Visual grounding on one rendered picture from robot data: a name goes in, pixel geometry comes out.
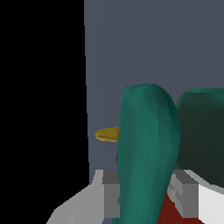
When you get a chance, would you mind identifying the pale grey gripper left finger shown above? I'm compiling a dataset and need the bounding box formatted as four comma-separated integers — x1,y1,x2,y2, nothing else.
46,169,122,224

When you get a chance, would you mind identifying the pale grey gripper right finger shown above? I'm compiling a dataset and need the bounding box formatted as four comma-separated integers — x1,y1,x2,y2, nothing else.
167,169,224,224

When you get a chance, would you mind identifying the teal green toy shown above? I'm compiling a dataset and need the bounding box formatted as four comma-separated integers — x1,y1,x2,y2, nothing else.
94,83,224,224

